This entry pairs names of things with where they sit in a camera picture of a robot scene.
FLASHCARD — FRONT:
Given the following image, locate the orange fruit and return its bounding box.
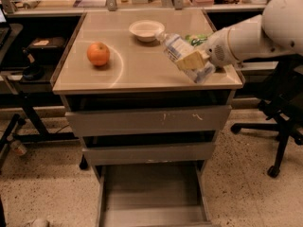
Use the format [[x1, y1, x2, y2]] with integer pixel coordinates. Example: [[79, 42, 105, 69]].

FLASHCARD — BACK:
[[86, 43, 110, 66]]

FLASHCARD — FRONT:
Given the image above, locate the bottom grey drawer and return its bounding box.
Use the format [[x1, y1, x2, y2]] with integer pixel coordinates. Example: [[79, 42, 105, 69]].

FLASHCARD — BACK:
[[96, 163, 221, 227]]

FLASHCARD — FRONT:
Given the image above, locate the white bowl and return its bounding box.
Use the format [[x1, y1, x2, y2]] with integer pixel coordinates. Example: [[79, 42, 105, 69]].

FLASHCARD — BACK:
[[129, 20, 165, 43]]

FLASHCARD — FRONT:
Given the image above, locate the grey drawer cabinet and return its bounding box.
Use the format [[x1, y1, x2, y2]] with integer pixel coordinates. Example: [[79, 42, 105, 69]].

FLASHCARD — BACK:
[[49, 9, 246, 171]]

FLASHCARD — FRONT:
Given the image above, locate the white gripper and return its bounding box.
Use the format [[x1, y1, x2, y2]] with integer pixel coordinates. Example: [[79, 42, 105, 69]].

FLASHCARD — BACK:
[[174, 27, 238, 71]]

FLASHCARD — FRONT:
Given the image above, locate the black bag on shelf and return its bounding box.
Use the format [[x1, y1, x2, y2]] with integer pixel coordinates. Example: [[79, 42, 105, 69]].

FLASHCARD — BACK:
[[27, 37, 67, 64]]

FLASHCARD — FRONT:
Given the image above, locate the blue plastic water bottle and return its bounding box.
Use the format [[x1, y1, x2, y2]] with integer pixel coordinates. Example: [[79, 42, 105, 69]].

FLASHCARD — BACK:
[[155, 31, 216, 84]]

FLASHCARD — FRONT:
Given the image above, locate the green chip bag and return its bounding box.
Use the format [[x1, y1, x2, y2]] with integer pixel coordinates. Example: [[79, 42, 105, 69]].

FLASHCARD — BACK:
[[185, 34, 208, 47]]

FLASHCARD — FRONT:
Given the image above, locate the black office chair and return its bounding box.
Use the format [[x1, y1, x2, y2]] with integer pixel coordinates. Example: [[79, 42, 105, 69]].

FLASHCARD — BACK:
[[231, 56, 303, 178]]

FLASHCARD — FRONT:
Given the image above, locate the middle grey drawer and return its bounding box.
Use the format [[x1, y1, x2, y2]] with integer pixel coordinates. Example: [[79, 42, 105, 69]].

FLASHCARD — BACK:
[[83, 142, 215, 166]]

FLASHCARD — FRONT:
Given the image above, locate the grey drawer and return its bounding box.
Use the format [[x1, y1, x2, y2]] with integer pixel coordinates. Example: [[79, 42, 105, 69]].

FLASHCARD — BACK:
[[96, 163, 221, 227], [65, 105, 231, 137], [83, 142, 215, 166]]

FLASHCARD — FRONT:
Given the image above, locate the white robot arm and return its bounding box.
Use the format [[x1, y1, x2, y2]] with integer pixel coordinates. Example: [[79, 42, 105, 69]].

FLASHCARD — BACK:
[[176, 0, 303, 70]]

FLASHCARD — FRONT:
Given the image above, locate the top grey drawer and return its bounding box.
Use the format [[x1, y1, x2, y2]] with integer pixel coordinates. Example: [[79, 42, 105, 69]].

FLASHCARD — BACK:
[[65, 105, 231, 137]]

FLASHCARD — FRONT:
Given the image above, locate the small bottle on floor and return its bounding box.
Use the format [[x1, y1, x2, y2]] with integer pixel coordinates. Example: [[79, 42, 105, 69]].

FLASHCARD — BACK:
[[8, 136, 27, 156]]

